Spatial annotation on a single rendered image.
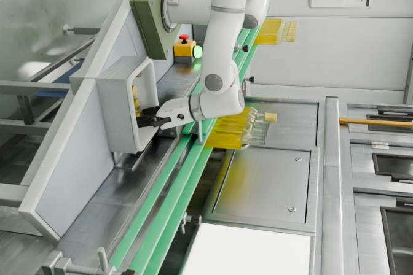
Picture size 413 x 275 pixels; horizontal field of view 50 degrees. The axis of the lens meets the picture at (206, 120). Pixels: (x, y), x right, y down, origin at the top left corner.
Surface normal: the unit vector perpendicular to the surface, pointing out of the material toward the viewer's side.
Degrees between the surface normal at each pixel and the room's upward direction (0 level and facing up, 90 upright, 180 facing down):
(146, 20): 90
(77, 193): 0
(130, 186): 90
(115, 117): 90
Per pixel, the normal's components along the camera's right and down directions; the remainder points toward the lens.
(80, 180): 0.97, 0.07
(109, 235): -0.05, -0.88
